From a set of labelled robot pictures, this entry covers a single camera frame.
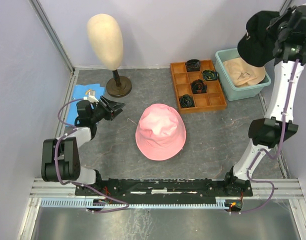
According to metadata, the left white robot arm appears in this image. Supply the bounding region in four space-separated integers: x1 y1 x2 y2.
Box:
41 96 125 195

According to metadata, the wooden compartment tray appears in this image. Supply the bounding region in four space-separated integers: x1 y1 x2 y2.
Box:
170 59 227 114

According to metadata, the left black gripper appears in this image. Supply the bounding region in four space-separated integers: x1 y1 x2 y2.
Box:
90 95 126 123

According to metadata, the teal plastic bin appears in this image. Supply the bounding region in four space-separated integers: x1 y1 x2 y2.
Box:
215 48 271 101

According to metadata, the rolled black belt top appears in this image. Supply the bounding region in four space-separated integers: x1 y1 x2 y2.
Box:
185 59 201 72

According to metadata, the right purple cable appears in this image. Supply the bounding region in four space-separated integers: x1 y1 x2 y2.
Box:
227 58 301 215

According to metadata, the rolled black belt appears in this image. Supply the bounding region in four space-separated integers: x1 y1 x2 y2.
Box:
190 79 208 94
185 59 201 72

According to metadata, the beige bucket hat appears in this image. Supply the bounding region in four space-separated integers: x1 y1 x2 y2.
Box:
223 57 266 88

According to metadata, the pink bucket hat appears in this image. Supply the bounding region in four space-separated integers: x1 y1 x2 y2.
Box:
135 103 187 161

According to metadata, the rolled black belt middle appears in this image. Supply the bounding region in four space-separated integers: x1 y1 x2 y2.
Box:
190 79 208 94

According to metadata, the black smiley bucket hat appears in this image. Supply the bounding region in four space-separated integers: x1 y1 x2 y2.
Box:
237 10 280 68

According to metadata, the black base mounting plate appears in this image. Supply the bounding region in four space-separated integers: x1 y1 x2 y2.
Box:
75 177 254 205

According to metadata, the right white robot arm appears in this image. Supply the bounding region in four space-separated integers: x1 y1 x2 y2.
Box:
222 3 306 196

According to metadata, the rolled dark belt bottom-left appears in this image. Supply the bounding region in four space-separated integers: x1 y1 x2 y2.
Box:
179 94 195 109

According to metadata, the beige mannequin head stand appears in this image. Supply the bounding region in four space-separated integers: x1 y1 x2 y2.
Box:
86 13 132 98

